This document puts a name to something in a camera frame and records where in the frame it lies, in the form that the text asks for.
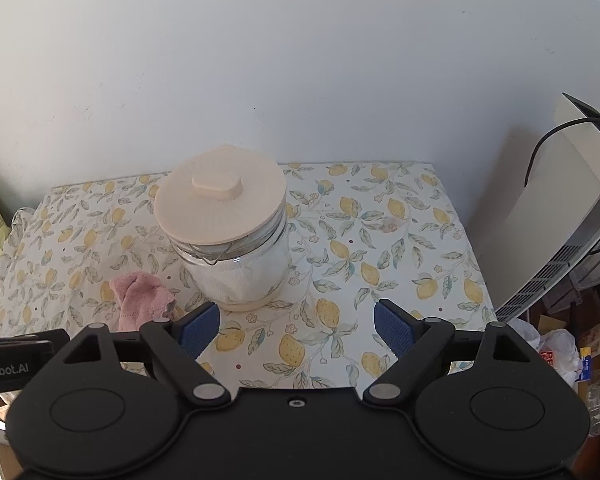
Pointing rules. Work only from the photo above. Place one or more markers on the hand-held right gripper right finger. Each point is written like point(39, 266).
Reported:
point(392, 330)

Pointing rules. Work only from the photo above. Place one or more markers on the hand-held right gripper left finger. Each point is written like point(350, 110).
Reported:
point(200, 327)

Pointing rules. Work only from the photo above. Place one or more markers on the cream jar lid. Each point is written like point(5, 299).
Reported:
point(215, 210)

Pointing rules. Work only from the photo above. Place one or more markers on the white paper towel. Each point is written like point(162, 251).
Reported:
point(230, 280)

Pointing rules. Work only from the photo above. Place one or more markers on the pink cloth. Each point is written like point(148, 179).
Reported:
point(140, 300)

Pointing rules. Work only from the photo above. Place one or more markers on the lemon print tablecloth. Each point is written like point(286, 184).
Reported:
point(355, 240)

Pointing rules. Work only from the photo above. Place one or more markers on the white plastic bag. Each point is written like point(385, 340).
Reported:
point(560, 345)

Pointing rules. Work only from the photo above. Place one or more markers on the white appliance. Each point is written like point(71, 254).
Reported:
point(555, 200)

